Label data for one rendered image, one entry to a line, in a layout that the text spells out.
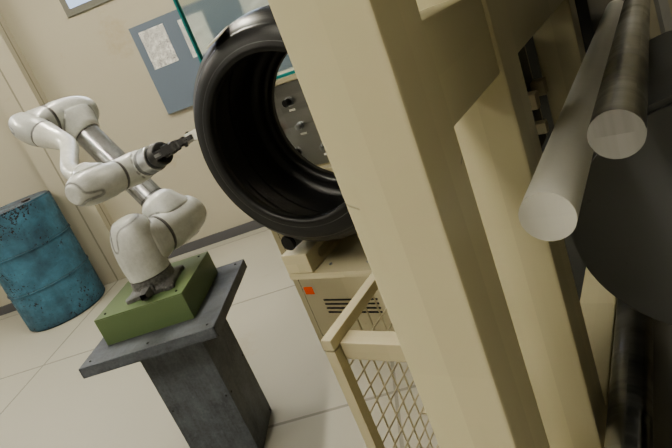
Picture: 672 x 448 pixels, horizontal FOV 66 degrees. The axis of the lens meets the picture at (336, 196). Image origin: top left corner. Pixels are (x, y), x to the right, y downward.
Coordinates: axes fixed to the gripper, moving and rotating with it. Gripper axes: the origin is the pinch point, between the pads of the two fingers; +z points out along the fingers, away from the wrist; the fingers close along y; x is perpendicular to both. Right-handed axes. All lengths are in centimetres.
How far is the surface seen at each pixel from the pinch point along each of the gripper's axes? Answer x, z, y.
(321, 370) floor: 117, -50, 39
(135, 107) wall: -47, -246, 179
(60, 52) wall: -111, -268, 162
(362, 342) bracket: 36, 73, -58
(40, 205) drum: -13, -301, 96
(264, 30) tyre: -11, 49, -12
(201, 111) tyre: -3.6, 23.1, -14.8
